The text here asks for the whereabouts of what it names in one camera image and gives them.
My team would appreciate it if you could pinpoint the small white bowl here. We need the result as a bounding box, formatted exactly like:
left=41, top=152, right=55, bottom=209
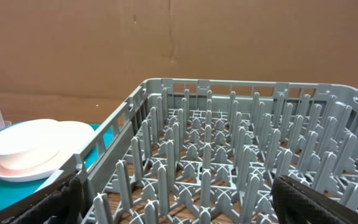
left=0, top=119, right=59, bottom=170

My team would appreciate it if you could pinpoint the white round plate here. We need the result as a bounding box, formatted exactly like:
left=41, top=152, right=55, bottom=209
left=0, top=121, right=94, bottom=182

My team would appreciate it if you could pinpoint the grey dishwasher rack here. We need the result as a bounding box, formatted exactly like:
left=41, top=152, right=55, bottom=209
left=47, top=78, right=358, bottom=223

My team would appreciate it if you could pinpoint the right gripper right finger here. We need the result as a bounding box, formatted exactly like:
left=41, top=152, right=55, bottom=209
left=271, top=175, right=358, bottom=224

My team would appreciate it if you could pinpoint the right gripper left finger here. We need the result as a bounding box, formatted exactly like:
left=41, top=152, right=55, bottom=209
left=0, top=174, right=83, bottom=223

